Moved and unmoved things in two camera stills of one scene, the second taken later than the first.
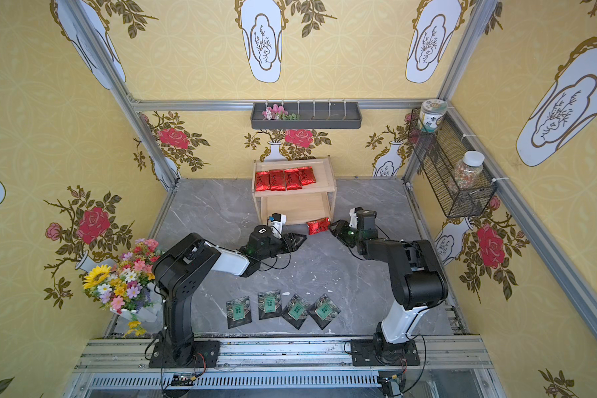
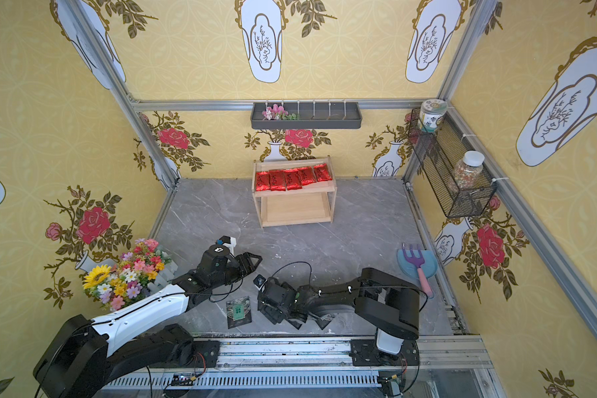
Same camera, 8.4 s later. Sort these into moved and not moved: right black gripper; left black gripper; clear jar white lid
Moved: left black gripper; right black gripper
Not moved: clear jar white lid
